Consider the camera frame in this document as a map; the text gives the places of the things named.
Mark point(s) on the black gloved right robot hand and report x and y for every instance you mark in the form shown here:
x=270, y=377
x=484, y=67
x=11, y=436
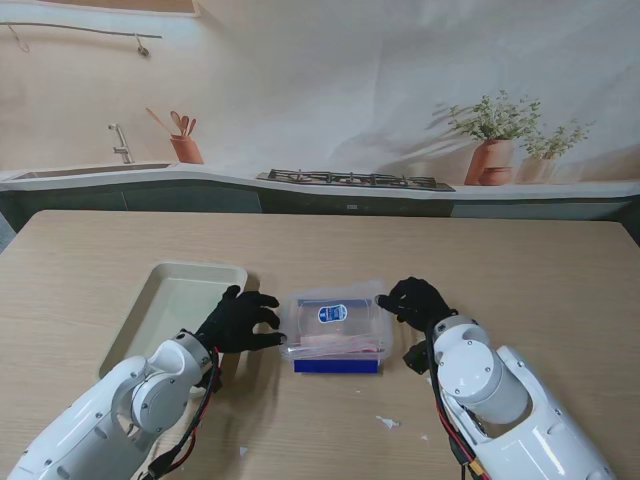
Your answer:
x=420, y=302

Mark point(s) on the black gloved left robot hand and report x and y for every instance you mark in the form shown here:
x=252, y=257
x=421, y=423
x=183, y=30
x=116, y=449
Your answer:
x=235, y=325

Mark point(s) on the clear lid with blue label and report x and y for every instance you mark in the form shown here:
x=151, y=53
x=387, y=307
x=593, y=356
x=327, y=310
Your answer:
x=360, y=315

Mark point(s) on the pink bacon slab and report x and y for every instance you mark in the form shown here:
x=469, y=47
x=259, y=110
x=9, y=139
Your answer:
x=340, y=344

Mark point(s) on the clear container with blue clips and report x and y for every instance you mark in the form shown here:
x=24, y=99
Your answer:
x=330, y=366

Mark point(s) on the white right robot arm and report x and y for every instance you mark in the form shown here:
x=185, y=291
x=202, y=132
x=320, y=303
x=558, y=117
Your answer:
x=500, y=395

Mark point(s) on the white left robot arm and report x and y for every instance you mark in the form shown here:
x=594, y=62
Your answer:
x=125, y=400

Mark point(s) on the cream rectangular tray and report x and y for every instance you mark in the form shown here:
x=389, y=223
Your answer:
x=165, y=300

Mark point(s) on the large white paper scrap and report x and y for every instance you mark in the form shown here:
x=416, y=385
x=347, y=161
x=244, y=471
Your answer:
x=389, y=423

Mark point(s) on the printed kitchen backdrop cloth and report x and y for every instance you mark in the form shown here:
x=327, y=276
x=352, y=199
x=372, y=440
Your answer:
x=320, y=75

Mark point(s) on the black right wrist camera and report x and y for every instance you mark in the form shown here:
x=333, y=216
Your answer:
x=416, y=357

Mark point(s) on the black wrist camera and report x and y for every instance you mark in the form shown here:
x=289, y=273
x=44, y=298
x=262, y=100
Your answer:
x=207, y=385
x=416, y=357

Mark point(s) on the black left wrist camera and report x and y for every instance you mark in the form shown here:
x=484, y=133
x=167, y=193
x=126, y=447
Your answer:
x=207, y=385

